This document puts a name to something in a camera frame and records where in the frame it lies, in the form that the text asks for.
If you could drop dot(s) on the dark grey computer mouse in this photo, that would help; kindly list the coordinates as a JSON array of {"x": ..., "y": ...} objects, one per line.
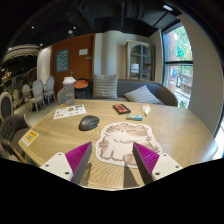
[{"x": 88, "y": 122}]

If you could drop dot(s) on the teal small packet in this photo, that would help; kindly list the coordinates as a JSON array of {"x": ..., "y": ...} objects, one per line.
[{"x": 134, "y": 117}]

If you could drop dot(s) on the striped cushion lying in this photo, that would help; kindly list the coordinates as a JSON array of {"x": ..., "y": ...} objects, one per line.
[{"x": 142, "y": 95}]

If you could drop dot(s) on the fluffy dog shaped mousepad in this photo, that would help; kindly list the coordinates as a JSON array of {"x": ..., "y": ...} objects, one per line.
[{"x": 116, "y": 143}]

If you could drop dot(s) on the white sticker sheet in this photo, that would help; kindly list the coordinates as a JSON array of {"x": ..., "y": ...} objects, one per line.
[{"x": 69, "y": 111}]

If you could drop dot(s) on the white dining chair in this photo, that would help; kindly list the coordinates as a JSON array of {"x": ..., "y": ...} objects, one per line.
[
  {"x": 38, "y": 96},
  {"x": 49, "y": 88}
]

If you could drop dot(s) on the blue wall poster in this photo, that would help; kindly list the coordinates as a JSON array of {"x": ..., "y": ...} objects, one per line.
[{"x": 62, "y": 60}]

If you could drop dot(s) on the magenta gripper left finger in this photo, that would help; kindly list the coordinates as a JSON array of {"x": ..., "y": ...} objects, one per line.
[{"x": 70, "y": 166}]

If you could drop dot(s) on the grey glass door cabinet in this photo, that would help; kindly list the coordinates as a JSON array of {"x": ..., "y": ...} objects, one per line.
[{"x": 140, "y": 60}]

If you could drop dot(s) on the black red small box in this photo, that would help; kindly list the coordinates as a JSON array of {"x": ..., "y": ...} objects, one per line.
[{"x": 121, "y": 109}]

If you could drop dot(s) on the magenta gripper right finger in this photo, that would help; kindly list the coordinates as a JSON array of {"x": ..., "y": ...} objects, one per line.
[{"x": 153, "y": 166}]

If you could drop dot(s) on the yellow QR code card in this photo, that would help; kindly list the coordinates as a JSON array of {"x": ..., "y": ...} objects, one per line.
[{"x": 29, "y": 137}]

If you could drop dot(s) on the grey curved sofa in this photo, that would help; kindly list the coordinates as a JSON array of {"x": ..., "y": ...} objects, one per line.
[{"x": 125, "y": 91}]

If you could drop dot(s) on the dark tufted armchair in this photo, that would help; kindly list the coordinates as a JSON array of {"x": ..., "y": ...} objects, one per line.
[{"x": 11, "y": 131}]

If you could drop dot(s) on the striped cushion upright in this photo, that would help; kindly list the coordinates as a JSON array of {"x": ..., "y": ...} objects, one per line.
[{"x": 105, "y": 86}]

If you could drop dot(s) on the clear blender jar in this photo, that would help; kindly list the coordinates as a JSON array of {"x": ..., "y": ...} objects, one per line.
[{"x": 69, "y": 90}]

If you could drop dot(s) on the white dining chair far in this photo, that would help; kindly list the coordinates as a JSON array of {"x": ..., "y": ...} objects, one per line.
[{"x": 49, "y": 88}]

